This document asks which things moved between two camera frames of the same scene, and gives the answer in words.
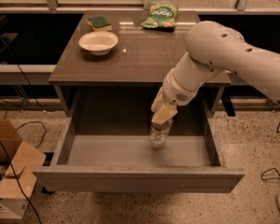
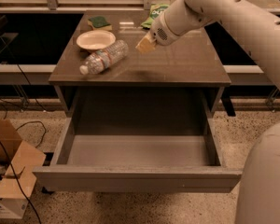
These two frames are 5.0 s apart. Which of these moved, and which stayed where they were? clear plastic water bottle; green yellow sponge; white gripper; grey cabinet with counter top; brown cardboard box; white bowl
Moved: white gripper; clear plastic water bottle
Stayed: brown cardboard box; grey cabinet with counter top; white bowl; green yellow sponge
